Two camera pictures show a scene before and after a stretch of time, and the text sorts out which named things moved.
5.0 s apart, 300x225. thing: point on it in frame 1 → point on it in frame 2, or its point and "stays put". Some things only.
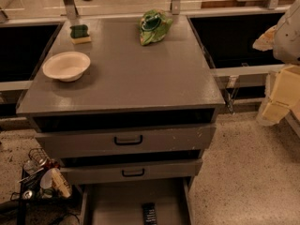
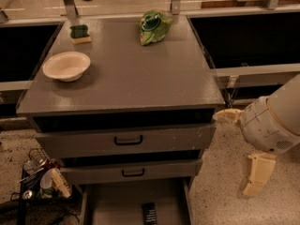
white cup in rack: x=47 y=178 stays put
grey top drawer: x=80 y=143 stays put
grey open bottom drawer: x=121 y=203 stays put
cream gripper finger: x=266 y=41 → x=230 y=114
